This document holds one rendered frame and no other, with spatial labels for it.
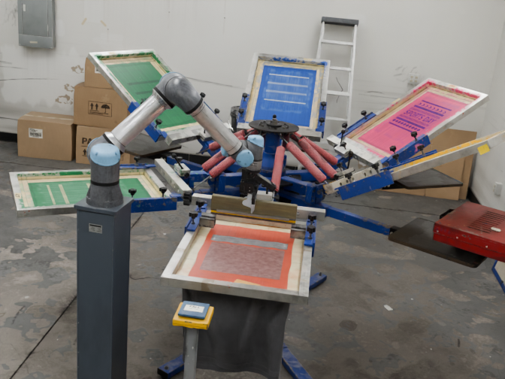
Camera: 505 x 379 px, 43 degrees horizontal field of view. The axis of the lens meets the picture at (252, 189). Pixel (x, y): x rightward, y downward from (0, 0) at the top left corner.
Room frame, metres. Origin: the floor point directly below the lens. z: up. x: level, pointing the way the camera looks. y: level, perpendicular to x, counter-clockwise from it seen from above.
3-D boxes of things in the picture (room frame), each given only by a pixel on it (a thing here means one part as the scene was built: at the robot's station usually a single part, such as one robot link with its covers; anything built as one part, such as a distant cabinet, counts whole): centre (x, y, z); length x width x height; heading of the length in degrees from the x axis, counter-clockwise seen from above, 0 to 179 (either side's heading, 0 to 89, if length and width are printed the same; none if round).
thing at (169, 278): (2.64, 0.00, 0.97); 0.79 x 0.58 x 0.04; 175
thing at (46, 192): (3.31, 0.73, 1.05); 1.08 x 0.61 x 0.23; 115
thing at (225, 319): (2.35, 0.03, 0.74); 0.45 x 0.03 x 0.43; 85
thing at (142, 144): (4.08, 0.46, 0.91); 1.34 x 0.40 x 0.08; 55
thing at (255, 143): (2.86, 0.01, 1.39); 0.09 x 0.08 x 0.11; 110
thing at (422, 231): (3.31, -0.64, 0.91); 1.34 x 0.40 x 0.08; 55
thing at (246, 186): (2.86, 0.01, 1.23); 0.09 x 0.08 x 0.12; 85
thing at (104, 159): (2.50, 0.61, 1.37); 0.13 x 0.12 x 0.14; 20
